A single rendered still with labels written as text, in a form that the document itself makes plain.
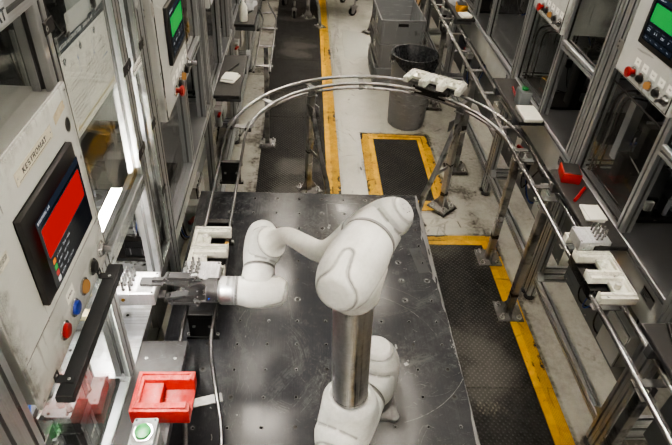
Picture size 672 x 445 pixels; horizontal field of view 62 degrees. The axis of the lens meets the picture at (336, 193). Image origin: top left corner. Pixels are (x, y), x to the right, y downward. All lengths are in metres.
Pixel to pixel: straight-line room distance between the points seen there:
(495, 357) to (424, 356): 1.00
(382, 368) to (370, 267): 0.59
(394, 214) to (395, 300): 1.00
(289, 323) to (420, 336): 0.49
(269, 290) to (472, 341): 1.59
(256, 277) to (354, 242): 0.59
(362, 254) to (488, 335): 2.00
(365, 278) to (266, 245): 0.63
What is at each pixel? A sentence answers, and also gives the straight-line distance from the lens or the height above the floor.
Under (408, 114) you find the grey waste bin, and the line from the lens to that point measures 4.63.
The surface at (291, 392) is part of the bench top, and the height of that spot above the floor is 0.68.
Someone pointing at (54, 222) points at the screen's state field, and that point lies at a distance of 1.13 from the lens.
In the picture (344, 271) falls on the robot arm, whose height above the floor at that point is 1.50.
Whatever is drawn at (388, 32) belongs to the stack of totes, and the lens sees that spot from 5.12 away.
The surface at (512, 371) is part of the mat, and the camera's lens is 3.06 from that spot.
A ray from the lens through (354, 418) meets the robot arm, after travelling 1.63.
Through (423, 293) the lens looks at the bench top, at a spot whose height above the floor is 0.68.
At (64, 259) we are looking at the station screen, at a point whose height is 1.58.
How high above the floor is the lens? 2.34
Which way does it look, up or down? 37 degrees down
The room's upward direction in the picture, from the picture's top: 4 degrees clockwise
